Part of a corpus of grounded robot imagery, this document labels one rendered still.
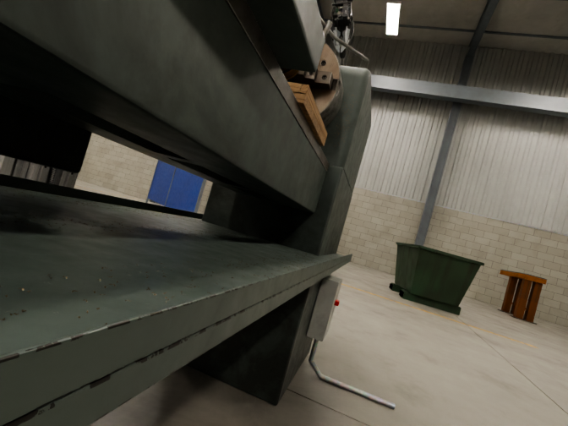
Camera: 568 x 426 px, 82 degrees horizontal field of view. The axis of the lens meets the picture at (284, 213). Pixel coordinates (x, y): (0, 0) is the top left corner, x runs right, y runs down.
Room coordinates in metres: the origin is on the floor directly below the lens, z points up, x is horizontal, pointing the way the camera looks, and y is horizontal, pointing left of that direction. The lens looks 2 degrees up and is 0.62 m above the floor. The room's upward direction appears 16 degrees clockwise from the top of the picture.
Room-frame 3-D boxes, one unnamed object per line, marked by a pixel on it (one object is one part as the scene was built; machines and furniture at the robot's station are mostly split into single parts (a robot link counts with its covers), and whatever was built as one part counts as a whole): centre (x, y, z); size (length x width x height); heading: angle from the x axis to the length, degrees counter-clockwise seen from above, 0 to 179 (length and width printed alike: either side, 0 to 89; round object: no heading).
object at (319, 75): (1.01, 0.01, 1.08); 0.12 x 0.11 x 0.05; 74
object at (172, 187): (7.44, 2.63, 1.18); 4.12 x 0.80 x 2.35; 34
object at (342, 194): (1.50, -0.01, 0.43); 0.60 x 0.48 x 0.86; 164
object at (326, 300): (1.44, -0.46, 0.22); 0.42 x 0.18 x 0.44; 74
